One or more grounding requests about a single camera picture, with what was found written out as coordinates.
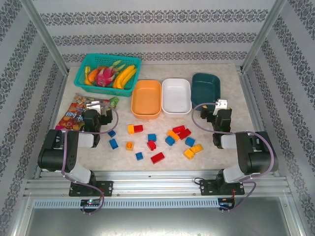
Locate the aluminium frame post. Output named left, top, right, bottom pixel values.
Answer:
left=19, top=0, right=69, bottom=74
left=240, top=0, right=288, bottom=72

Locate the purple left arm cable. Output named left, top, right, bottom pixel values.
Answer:
left=61, top=102, right=119, bottom=216

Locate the wide aluminium mounting rail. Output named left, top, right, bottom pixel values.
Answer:
left=23, top=171, right=292, bottom=198

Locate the yellow fruit toy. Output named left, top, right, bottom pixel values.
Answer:
left=84, top=66, right=95, bottom=86

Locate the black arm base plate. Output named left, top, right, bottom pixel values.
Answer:
left=68, top=180, right=114, bottom=197
left=199, top=178, right=245, bottom=196

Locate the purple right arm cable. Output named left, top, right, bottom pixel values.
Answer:
left=191, top=103, right=275, bottom=212

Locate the orange fruit toy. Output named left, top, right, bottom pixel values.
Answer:
left=88, top=68, right=99, bottom=83

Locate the dark teal plastic container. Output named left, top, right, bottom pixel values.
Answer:
left=191, top=72, right=221, bottom=109

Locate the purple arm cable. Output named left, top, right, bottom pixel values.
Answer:
left=61, top=102, right=119, bottom=216
left=191, top=103, right=275, bottom=212

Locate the yellow banana bunch toy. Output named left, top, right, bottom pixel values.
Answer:
left=112, top=64, right=138, bottom=89

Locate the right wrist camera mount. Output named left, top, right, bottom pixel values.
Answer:
left=213, top=99, right=228, bottom=116

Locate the pink dragon fruit toy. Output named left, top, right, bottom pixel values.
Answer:
left=94, top=59, right=124, bottom=87

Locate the white plastic container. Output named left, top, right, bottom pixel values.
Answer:
left=161, top=78, right=192, bottom=115

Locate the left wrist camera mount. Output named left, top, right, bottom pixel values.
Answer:
left=86, top=100, right=102, bottom=111

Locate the fruit candy bag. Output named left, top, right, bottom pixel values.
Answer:
left=54, top=92, right=111, bottom=131

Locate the aluminium side rail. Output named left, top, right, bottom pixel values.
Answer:
left=33, top=71, right=69, bottom=179
left=238, top=71, right=281, bottom=177

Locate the orange plastic container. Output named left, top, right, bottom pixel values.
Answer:
left=131, top=80, right=162, bottom=120

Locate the grey slotted cable duct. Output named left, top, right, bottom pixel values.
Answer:
left=32, top=198, right=220, bottom=209

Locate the teal plastic basket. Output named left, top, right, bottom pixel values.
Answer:
left=73, top=53, right=143, bottom=98

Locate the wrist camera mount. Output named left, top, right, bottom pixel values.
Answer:
left=213, top=99, right=228, bottom=116
left=86, top=100, right=102, bottom=111

